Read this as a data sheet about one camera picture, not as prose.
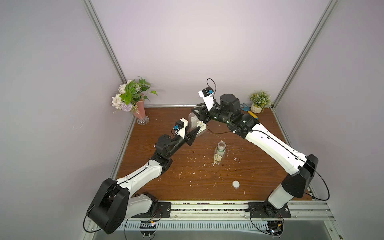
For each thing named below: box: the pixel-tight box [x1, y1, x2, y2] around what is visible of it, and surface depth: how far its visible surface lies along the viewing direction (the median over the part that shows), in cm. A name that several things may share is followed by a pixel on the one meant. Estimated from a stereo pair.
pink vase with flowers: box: [111, 77, 159, 126], surface depth 92 cm
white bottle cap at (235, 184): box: [232, 180, 240, 189], surface depth 83 cm
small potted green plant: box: [248, 89, 273, 113], surface depth 112 cm
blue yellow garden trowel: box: [239, 103, 259, 120], surface depth 120 cm
